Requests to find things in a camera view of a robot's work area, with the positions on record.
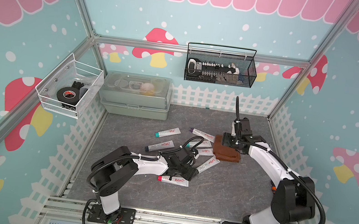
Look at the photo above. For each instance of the purple cap toothpaste tube middle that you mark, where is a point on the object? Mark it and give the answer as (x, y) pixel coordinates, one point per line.
(205, 152)

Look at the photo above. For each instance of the purple cap toothpaste tube top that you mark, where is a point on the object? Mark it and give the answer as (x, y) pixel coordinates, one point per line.
(203, 134)

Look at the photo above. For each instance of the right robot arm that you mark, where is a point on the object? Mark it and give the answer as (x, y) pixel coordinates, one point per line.
(295, 200)

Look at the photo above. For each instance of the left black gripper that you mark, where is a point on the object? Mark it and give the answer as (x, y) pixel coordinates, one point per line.
(186, 175)

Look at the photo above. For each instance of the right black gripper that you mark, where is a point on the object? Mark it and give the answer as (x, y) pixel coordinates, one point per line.
(226, 137)

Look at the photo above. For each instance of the teal cap toothpaste tube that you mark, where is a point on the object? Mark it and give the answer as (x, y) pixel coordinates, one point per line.
(204, 144)
(170, 132)

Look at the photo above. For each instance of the black power strip in basket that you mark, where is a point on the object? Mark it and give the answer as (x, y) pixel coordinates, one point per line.
(212, 71)

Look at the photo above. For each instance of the green plastic storage box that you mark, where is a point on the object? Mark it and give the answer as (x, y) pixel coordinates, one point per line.
(137, 95)

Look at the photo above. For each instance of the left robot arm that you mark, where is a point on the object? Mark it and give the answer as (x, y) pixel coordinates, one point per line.
(110, 173)

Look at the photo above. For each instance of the brown microfiber cloth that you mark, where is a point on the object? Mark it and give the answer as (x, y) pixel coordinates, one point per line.
(223, 153)

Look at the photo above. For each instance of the red cap toothpaste tube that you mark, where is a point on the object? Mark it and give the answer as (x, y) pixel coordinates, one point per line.
(174, 180)

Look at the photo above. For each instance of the black tape roll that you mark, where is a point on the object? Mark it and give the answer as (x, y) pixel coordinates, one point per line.
(68, 95)

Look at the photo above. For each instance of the white wire basket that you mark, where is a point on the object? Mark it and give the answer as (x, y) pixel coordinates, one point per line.
(70, 73)

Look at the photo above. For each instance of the black wire mesh basket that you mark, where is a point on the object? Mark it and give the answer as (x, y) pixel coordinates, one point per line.
(243, 59)

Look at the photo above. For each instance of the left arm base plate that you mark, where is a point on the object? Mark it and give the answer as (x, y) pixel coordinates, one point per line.
(121, 216)

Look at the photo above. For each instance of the purple cap toothpaste tube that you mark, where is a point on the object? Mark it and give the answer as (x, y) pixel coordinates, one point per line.
(205, 152)
(203, 134)

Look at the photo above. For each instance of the dark cap toothpaste tube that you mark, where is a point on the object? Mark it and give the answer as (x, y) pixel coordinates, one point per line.
(159, 146)
(208, 164)

